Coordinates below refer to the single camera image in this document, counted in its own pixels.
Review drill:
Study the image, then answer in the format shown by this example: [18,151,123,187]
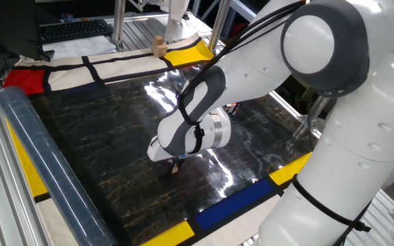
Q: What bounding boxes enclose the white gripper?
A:
[146,135,185,175]

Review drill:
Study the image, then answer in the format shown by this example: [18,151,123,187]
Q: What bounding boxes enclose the aluminium frame post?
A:
[207,0,232,52]
[113,0,127,53]

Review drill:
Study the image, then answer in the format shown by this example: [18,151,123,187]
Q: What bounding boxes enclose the black marble vinyl sheet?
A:
[0,57,321,246]

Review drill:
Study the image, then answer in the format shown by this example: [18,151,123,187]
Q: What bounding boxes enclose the aluminium frame brace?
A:
[298,95,331,133]

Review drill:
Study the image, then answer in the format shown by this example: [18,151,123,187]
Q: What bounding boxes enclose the colour block patterned cloth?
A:
[1,32,314,246]

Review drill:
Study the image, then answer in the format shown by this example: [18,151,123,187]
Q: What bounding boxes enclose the Rubik's cube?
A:
[222,102,240,115]

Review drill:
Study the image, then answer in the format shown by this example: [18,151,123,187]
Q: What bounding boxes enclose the stacked wooden blocks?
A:
[151,36,168,58]

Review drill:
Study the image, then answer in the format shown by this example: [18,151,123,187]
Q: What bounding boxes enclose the black keyboard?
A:
[38,18,114,45]

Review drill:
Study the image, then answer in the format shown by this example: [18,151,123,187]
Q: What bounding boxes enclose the white paper sheets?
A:
[42,35,118,59]

